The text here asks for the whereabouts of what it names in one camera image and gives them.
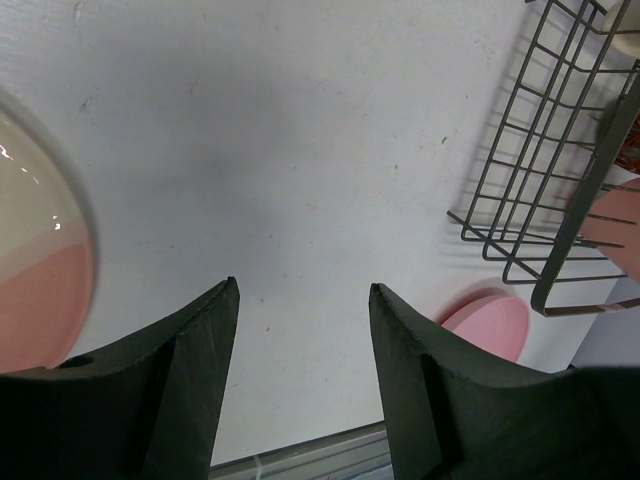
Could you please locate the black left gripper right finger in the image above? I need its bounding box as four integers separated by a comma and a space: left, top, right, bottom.
369, 283, 639, 479

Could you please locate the pink plastic cup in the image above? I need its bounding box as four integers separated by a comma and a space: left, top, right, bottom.
581, 178, 639, 283

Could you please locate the pink bear plate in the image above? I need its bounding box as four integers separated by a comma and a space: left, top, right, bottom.
441, 294, 530, 362

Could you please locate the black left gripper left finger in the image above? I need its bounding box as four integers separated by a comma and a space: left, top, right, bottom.
1, 278, 240, 479

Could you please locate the black wire dish rack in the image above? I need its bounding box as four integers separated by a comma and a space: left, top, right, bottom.
449, 1, 639, 317

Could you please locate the red black mug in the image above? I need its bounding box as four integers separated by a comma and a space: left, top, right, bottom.
614, 116, 640, 175

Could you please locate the large pink white plate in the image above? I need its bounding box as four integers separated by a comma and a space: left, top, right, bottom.
1, 105, 95, 373

